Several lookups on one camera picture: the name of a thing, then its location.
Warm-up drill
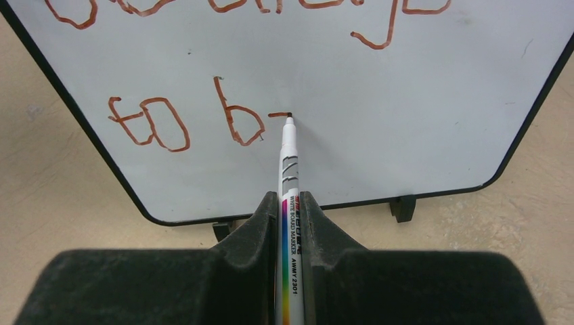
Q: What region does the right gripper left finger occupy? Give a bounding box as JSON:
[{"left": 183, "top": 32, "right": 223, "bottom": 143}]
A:
[{"left": 16, "top": 192, "right": 278, "bottom": 324}]

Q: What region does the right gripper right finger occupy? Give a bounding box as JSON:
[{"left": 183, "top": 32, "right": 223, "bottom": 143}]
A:
[{"left": 300, "top": 192, "right": 544, "bottom": 324}]

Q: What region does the white whiteboard marker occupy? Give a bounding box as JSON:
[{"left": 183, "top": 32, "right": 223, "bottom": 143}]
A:
[{"left": 275, "top": 113, "right": 305, "bottom": 324}]

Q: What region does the black framed whiteboard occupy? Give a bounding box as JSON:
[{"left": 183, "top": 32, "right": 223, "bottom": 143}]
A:
[{"left": 1, "top": 1, "right": 573, "bottom": 225}]

